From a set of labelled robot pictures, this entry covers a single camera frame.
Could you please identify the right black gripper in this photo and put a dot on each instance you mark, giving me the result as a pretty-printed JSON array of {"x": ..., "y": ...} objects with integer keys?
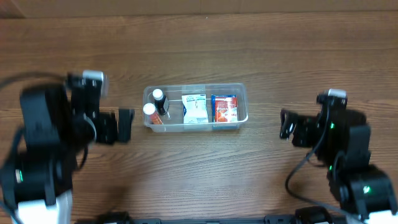
[{"x": 302, "y": 131}]

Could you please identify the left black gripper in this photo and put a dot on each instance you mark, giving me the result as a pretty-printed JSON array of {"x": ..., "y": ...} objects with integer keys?
[{"x": 106, "y": 127}]

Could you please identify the orange tube white cap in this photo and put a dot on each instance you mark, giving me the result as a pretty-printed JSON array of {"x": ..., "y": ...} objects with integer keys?
[{"x": 150, "y": 111}]

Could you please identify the black bottle white cap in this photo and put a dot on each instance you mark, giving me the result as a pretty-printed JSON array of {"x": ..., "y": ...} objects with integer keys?
[{"x": 161, "y": 102}]

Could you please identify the red medicine box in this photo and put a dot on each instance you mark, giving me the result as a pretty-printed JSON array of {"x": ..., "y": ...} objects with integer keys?
[{"x": 226, "y": 109}]

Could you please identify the white bandage box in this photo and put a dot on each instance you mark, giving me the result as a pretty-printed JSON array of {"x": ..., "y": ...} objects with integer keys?
[{"x": 194, "y": 109}]

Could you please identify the blue lozenge packet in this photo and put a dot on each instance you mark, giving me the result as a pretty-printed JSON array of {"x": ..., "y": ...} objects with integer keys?
[{"x": 212, "y": 107}]

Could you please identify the clear plastic container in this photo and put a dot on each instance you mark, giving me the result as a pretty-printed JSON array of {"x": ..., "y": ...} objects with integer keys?
[{"x": 173, "y": 122}]

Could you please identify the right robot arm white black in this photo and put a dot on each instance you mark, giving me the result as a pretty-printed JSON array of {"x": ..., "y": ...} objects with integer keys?
[{"x": 339, "y": 138}]

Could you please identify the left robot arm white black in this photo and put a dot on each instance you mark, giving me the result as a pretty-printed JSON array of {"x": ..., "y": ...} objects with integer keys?
[{"x": 61, "y": 120}]

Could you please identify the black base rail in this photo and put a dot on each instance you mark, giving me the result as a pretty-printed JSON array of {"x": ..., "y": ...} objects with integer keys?
[{"x": 303, "y": 215}]

